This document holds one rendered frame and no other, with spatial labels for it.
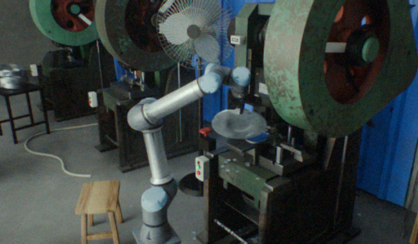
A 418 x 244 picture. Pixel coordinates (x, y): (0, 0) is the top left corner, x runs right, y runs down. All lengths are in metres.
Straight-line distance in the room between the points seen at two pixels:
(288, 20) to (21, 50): 7.08
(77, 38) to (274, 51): 3.44
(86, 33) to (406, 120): 3.49
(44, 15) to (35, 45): 3.72
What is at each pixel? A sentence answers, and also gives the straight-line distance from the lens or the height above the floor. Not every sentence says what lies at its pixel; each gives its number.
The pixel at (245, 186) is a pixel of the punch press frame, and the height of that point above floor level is 0.53.
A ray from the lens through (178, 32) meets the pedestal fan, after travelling 2.69.
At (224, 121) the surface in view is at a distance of 1.93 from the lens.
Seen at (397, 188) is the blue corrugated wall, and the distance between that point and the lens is 3.18.
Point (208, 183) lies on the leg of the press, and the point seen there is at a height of 0.46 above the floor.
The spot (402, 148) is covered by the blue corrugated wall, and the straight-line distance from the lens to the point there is 3.05.
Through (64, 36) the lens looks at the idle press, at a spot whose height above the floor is 1.04.
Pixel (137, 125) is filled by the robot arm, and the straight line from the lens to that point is 1.61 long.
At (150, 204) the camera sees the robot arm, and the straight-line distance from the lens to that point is 1.73.
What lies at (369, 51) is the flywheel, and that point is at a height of 1.33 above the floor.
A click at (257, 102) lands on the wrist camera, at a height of 1.08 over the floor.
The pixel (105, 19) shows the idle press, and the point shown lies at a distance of 2.90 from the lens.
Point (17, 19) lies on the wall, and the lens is 8.13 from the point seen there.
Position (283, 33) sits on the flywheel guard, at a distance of 1.48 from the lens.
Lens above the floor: 1.58
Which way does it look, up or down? 21 degrees down
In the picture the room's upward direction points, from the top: straight up
